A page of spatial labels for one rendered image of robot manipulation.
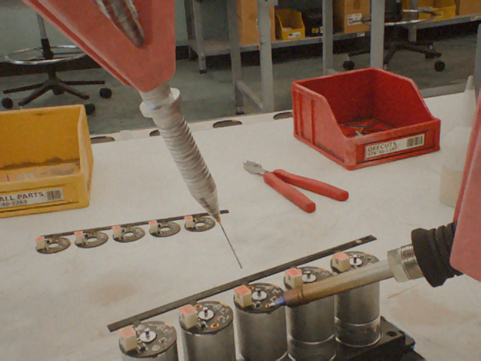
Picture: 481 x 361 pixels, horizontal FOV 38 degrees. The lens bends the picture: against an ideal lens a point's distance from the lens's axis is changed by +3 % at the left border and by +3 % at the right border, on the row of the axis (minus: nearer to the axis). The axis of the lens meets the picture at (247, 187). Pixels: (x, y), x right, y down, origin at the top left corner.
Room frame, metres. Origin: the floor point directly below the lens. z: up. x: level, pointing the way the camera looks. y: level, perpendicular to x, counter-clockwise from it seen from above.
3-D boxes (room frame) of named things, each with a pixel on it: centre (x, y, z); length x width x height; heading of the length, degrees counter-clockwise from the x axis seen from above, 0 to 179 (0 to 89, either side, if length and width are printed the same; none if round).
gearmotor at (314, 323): (0.29, -0.03, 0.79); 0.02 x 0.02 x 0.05
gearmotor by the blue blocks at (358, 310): (0.30, -0.05, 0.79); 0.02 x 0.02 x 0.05
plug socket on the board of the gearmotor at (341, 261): (0.30, -0.05, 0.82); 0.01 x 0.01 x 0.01; 27
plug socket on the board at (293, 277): (0.29, -0.02, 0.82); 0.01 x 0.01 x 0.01; 27
